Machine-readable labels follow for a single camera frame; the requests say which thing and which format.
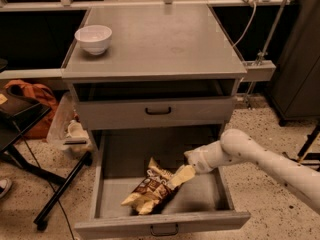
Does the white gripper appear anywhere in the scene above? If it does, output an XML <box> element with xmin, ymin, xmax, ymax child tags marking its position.
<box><xmin>166</xmin><ymin>141</ymin><xmax>223</xmax><ymax>190</ymax></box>

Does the white ceramic bowl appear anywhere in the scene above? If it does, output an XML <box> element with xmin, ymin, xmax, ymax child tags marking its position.
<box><xmin>74</xmin><ymin>25</ymin><xmax>112</xmax><ymax>55</ymax></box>

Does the orange backpack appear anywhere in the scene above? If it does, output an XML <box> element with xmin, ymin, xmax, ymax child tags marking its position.
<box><xmin>5</xmin><ymin>79</ymin><xmax>59</xmax><ymax>139</ymax></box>

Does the open grey lower drawer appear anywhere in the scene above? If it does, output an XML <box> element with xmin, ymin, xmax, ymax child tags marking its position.
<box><xmin>75</xmin><ymin>126</ymin><xmax>250</xmax><ymax>240</ymax></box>

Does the black wheeled cart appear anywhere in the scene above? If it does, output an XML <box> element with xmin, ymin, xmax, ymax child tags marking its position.
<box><xmin>298</xmin><ymin>123</ymin><xmax>320</xmax><ymax>171</ymax></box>

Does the dark grey cabinet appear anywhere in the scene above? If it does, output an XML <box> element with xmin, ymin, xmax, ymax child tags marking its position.
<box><xmin>266</xmin><ymin>0</ymin><xmax>320</xmax><ymax>126</ymax></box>

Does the grey drawer cabinet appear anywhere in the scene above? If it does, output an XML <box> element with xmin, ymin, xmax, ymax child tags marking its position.
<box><xmin>61</xmin><ymin>2</ymin><xmax>248</xmax><ymax>152</ymax></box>

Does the black folding table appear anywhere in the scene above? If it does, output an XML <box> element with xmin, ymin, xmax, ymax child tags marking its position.
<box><xmin>1</xmin><ymin>88</ymin><xmax>92</xmax><ymax>231</ymax></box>

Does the closed grey upper drawer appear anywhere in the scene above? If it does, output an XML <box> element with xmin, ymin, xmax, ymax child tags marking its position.
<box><xmin>76</xmin><ymin>97</ymin><xmax>235</xmax><ymax>130</ymax></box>

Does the brown chip bag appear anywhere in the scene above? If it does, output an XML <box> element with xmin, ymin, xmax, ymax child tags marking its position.
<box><xmin>121</xmin><ymin>158</ymin><xmax>181</xmax><ymax>215</ymax></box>

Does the clear plastic bag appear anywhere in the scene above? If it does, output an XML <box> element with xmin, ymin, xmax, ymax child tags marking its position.
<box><xmin>47</xmin><ymin>92</ymin><xmax>93</xmax><ymax>159</ymax></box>

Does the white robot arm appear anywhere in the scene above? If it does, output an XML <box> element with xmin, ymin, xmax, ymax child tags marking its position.
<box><xmin>184</xmin><ymin>129</ymin><xmax>320</xmax><ymax>214</ymax></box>

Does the white power cable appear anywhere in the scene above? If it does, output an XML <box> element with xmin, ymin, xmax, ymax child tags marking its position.
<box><xmin>232</xmin><ymin>2</ymin><xmax>258</xmax><ymax>48</ymax></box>

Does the black floor cable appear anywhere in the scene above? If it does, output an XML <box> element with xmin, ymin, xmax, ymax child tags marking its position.
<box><xmin>11</xmin><ymin>120</ymin><xmax>78</xmax><ymax>240</ymax></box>

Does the metal stand pole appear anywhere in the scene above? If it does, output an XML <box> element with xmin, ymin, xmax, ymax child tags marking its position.
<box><xmin>243</xmin><ymin>0</ymin><xmax>288</xmax><ymax>109</ymax></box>

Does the white sneaker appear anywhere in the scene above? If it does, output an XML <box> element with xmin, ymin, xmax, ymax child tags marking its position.
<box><xmin>0</xmin><ymin>178</ymin><xmax>12</xmax><ymax>198</ymax></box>

